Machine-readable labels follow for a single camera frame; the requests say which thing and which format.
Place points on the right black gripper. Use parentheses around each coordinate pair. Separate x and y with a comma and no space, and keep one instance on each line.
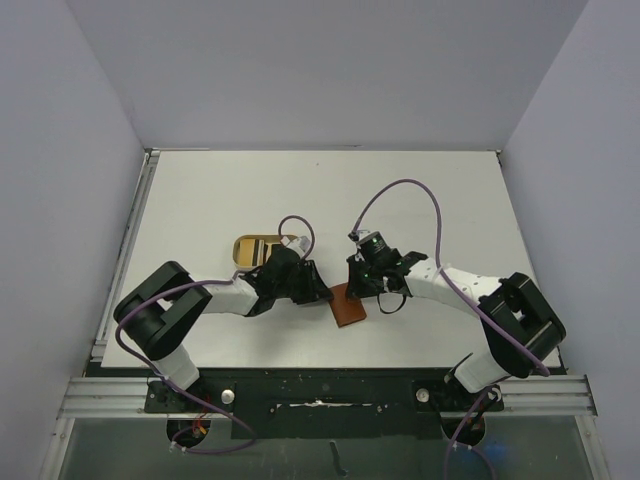
(362,282)

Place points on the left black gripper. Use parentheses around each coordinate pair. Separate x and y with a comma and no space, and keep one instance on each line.
(315,289)

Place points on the brown leather card holder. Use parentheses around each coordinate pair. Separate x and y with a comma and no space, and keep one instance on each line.
(346,311)

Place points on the beige oval tray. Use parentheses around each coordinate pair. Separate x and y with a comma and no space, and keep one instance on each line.
(272,244)

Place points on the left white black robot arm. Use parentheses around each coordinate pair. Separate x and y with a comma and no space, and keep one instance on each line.
(154,319)

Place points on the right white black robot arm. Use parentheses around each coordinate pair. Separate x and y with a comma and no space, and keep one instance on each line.
(520,326)

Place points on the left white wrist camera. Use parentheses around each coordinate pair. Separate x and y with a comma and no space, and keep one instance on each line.
(300,245)

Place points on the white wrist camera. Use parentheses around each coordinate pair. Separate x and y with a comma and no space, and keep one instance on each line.
(300,245)
(359,235)

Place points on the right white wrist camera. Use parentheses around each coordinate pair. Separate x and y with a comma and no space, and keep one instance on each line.
(359,235)

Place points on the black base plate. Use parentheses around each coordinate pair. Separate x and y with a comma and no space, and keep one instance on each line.
(329,403)

